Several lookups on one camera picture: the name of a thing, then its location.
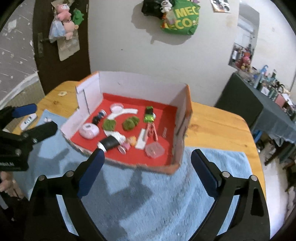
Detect pink round case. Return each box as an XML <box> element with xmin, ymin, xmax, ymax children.
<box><xmin>78</xmin><ymin>123</ymin><xmax>99</xmax><ymax>140</ymax></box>

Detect green fuzzy ball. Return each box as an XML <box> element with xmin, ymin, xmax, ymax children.
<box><xmin>102</xmin><ymin>119</ymin><xmax>116</xmax><ymax>131</ymax></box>

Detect black white cloth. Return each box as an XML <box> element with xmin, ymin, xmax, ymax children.
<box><xmin>97</xmin><ymin>132</ymin><xmax>126</xmax><ymax>153</ymax></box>

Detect clear round lid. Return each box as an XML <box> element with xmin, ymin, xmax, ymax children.
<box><xmin>110</xmin><ymin>103</ymin><xmax>124</xmax><ymax>114</ymax></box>

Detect green haired doll figure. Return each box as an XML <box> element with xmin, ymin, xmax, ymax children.
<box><xmin>92</xmin><ymin>109</ymin><xmax>141</xmax><ymax>132</ymax></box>

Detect blonde girl figurine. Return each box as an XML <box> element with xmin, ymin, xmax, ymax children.
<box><xmin>118</xmin><ymin>136</ymin><xmax>137</xmax><ymax>155</ymax></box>

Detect pink plastic clip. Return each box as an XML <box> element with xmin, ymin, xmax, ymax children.
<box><xmin>144</xmin><ymin>122</ymin><xmax>158</xmax><ymax>142</ymax></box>

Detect green toy car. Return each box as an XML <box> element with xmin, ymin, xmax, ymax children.
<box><xmin>144</xmin><ymin>106</ymin><xmax>155</xmax><ymax>123</ymax></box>

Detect person's hand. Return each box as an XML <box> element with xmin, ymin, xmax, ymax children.
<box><xmin>1</xmin><ymin>171</ymin><xmax>24</xmax><ymax>199</ymax></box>

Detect white remote device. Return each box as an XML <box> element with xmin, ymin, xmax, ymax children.
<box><xmin>20</xmin><ymin>113</ymin><xmax>37</xmax><ymax>131</ymax></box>

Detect small lilac earbuds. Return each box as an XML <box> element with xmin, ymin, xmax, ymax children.
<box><xmin>44</xmin><ymin>118</ymin><xmax>52</xmax><ymax>123</ymax></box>

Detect dark wooden door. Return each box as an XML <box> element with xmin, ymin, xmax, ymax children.
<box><xmin>33</xmin><ymin>1</ymin><xmax>91</xmax><ymax>94</ymax></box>

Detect blue fluffy towel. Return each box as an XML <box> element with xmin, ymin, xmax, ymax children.
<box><xmin>12</xmin><ymin>108</ymin><xmax>253</xmax><ymax>241</ymax></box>

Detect pink plush toys on door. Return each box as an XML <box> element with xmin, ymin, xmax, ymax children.
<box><xmin>49</xmin><ymin>1</ymin><xmax>84</xmax><ymax>43</ymax></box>

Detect orange cardboard box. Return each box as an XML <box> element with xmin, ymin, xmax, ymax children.
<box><xmin>61</xmin><ymin>71</ymin><xmax>192</xmax><ymax>175</ymax></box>

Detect dark cloth side table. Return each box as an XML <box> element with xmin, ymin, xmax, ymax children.
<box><xmin>214</xmin><ymin>73</ymin><xmax>295</xmax><ymax>143</ymax></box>

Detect pink plush on side table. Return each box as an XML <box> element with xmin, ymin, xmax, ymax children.
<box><xmin>235</xmin><ymin>52</ymin><xmax>251</xmax><ymax>72</ymax></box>

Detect green tote bag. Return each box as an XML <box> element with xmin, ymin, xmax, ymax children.
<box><xmin>161</xmin><ymin>1</ymin><xmax>200</xmax><ymax>36</ymax></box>

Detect black bag on wall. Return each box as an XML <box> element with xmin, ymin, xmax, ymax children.
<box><xmin>142</xmin><ymin>0</ymin><xmax>163</xmax><ymax>19</ymax></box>

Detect wall mirror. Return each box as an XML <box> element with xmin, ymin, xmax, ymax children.
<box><xmin>229</xmin><ymin>1</ymin><xmax>260</xmax><ymax>69</ymax></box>

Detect white plush keychain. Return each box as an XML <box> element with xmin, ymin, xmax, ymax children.
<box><xmin>160</xmin><ymin>1</ymin><xmax>173</xmax><ymax>13</ymax></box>

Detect photo collage on wall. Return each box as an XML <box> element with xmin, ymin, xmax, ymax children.
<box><xmin>210</xmin><ymin>0</ymin><xmax>231</xmax><ymax>13</ymax></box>

